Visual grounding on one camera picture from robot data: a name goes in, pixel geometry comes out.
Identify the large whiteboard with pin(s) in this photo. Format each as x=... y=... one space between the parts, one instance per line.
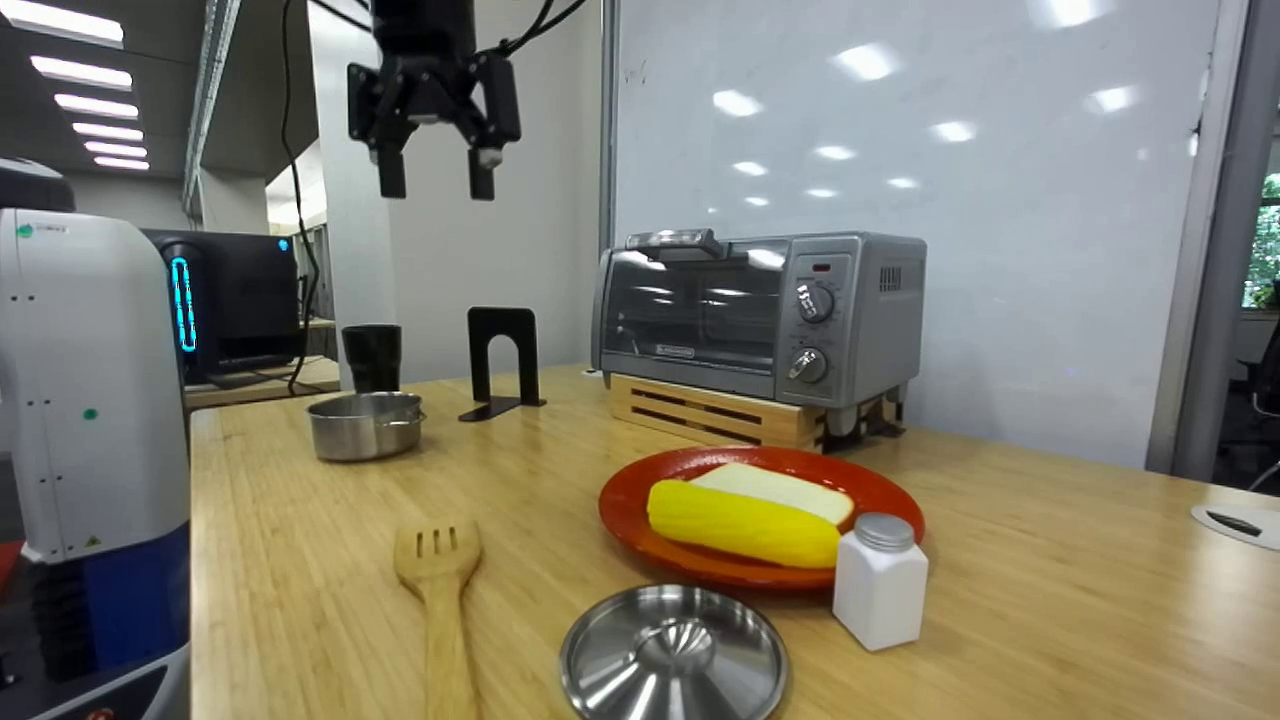
x=1000 y=264

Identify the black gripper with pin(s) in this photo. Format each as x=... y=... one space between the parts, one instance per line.
x=429 y=90

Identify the small steel pot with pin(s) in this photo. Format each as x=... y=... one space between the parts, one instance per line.
x=365 y=430

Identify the red round plate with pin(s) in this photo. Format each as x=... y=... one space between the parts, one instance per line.
x=633 y=521

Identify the black computer with blue light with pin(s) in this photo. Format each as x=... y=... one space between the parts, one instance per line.
x=243 y=300

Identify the white shaker container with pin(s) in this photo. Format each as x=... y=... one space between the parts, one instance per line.
x=883 y=586

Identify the white paper sheet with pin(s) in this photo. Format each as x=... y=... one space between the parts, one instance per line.
x=1260 y=507

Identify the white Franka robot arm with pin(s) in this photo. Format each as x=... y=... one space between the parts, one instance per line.
x=94 y=401

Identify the black office chair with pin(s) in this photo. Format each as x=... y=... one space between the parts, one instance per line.
x=1260 y=401

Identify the black marker pen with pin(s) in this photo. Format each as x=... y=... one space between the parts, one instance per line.
x=1235 y=526

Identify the wooden slatted stand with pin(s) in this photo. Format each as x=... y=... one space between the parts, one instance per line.
x=707 y=408

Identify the black plastic cup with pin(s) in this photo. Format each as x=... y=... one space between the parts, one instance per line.
x=373 y=356

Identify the cream bread slice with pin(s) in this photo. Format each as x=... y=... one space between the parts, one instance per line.
x=784 y=488

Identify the silver toaster oven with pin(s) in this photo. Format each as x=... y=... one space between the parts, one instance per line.
x=745 y=320

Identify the yellow corn cob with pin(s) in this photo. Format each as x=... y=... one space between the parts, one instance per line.
x=740 y=521

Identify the steel pot lid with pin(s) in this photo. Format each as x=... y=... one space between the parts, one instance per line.
x=673 y=661

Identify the wooden slotted spatula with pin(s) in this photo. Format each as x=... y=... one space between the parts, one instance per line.
x=440 y=602

